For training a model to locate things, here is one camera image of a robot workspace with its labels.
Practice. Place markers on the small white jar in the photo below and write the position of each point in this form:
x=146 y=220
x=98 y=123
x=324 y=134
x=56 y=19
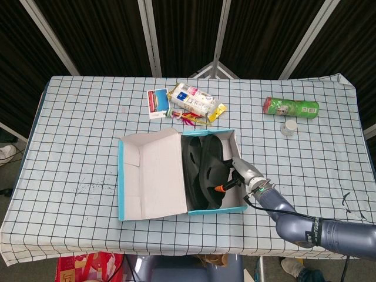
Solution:
x=288 y=127

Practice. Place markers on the red blue photo card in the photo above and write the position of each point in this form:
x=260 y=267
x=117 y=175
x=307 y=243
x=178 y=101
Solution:
x=157 y=102

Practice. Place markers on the dark folding screen white frame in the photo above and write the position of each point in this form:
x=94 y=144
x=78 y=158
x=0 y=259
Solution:
x=102 y=35

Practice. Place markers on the blue checked tablecloth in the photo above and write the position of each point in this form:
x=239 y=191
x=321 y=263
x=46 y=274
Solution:
x=73 y=132

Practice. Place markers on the white gold snack package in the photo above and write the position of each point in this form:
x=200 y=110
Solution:
x=194 y=100

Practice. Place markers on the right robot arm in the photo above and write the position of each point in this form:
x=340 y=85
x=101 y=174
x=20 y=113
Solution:
x=337 y=235

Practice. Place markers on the white sneaker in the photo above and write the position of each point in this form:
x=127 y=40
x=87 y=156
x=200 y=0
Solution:
x=292 y=267

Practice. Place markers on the red patterned bag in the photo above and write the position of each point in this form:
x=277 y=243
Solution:
x=88 y=267

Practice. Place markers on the light blue shoe box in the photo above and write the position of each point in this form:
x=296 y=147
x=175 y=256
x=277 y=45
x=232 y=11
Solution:
x=158 y=176

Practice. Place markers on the black rubber slipper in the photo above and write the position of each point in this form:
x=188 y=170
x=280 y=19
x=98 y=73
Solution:
x=191 y=164
x=214 y=176

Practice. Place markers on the green chips can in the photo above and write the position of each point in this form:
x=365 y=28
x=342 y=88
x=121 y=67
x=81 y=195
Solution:
x=290 y=107

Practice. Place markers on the metal screen foot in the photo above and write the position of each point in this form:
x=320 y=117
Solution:
x=214 y=70

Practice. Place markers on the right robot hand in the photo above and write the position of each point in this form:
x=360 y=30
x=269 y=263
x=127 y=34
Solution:
x=246 y=171

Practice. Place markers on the teal metal pole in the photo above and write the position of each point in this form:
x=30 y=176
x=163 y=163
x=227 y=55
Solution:
x=260 y=270

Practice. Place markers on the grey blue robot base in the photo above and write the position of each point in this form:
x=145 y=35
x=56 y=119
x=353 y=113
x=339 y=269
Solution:
x=182 y=271

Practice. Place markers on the brown paper bag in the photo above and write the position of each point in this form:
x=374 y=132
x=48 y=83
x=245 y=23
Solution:
x=213 y=260

